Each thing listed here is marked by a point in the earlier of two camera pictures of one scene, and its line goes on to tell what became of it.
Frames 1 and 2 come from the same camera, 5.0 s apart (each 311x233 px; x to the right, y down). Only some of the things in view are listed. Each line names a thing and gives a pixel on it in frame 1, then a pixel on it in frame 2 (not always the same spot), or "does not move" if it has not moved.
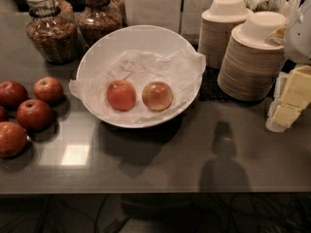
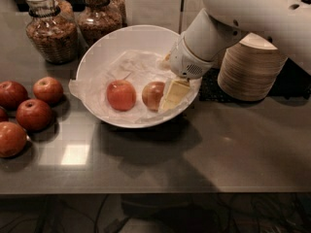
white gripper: (299, 44) to (185, 61)
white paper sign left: (154, 5) does not move
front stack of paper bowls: (251, 69) does not move
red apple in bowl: (121, 95) does not move
